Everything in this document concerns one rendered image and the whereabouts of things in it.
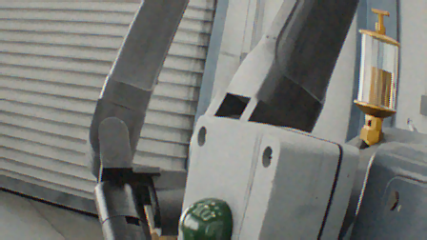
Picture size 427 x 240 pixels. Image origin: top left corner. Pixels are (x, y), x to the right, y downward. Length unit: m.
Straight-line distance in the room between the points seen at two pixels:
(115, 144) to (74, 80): 7.14
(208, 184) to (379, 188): 0.09
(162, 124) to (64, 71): 0.98
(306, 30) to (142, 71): 0.38
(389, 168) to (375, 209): 0.02
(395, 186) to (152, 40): 0.83
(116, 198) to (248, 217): 0.71
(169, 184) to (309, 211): 0.74
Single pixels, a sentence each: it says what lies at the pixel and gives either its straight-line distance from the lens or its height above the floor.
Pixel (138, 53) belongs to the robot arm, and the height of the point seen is 1.34.
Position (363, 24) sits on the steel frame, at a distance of 9.43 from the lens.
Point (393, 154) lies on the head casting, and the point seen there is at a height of 1.33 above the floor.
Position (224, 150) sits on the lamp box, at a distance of 0.49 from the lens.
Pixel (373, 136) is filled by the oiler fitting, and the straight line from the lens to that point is 0.53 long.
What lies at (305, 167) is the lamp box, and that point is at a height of 1.32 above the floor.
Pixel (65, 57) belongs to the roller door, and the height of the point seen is 1.20.
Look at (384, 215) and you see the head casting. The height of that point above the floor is 1.30.
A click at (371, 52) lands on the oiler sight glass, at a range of 0.52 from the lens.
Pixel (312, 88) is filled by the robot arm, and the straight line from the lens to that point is 0.88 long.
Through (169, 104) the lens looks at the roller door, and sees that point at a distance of 8.62.
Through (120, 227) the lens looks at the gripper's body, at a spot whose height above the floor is 1.17.
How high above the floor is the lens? 1.36
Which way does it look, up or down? 3 degrees down
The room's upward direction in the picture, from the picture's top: 10 degrees clockwise
